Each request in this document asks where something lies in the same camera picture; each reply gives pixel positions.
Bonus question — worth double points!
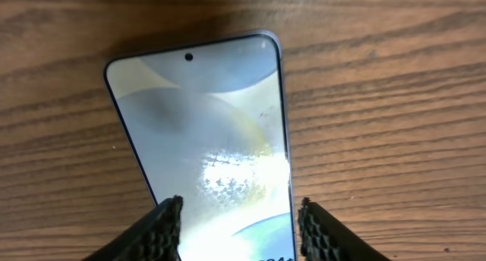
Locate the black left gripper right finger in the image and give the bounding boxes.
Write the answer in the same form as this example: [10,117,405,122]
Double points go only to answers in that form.
[298,197,390,261]

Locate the blue Galaxy smartphone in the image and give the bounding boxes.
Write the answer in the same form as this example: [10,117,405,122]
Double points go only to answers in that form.
[103,30,296,260]

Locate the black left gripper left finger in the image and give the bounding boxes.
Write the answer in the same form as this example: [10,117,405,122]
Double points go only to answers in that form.
[83,195,183,261]

